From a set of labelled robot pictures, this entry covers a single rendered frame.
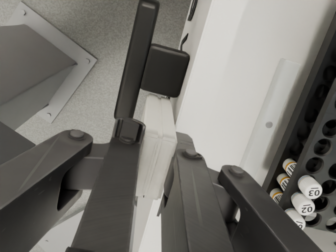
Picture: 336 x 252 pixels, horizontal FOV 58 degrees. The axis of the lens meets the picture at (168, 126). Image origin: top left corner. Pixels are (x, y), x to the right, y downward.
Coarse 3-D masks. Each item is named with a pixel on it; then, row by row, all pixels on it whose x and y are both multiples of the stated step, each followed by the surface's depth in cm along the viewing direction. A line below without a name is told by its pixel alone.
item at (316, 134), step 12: (324, 108) 20; (324, 120) 20; (312, 132) 21; (312, 144) 21; (300, 156) 22; (312, 156) 21; (324, 156) 21; (300, 168) 21; (312, 168) 22; (324, 168) 21; (288, 180) 22; (288, 192) 22; (288, 204) 22
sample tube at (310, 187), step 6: (288, 162) 24; (294, 162) 24; (288, 168) 23; (288, 174) 24; (300, 180) 22; (306, 180) 21; (312, 180) 21; (300, 186) 21; (306, 186) 21; (312, 186) 21; (318, 186) 21; (306, 192) 21; (312, 192) 21; (318, 192) 21; (312, 198) 21
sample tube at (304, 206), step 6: (282, 174) 25; (282, 180) 24; (282, 186) 24; (300, 192) 22; (294, 198) 22; (300, 198) 21; (306, 198) 21; (294, 204) 22; (300, 204) 21; (306, 204) 21; (312, 204) 21; (300, 210) 21; (306, 210) 21; (312, 210) 21
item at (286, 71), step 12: (288, 60) 24; (276, 72) 25; (288, 72) 24; (276, 84) 25; (288, 84) 25; (276, 96) 25; (264, 108) 26; (276, 108) 25; (264, 120) 26; (276, 120) 26; (252, 132) 27; (264, 132) 26; (252, 144) 26; (264, 144) 26; (252, 156) 27; (252, 168) 27
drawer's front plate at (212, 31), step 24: (216, 0) 15; (240, 0) 15; (192, 24) 20; (216, 24) 15; (192, 48) 18; (216, 48) 16; (192, 72) 16; (216, 72) 16; (192, 96) 16; (192, 120) 17; (144, 216) 21; (144, 240) 20
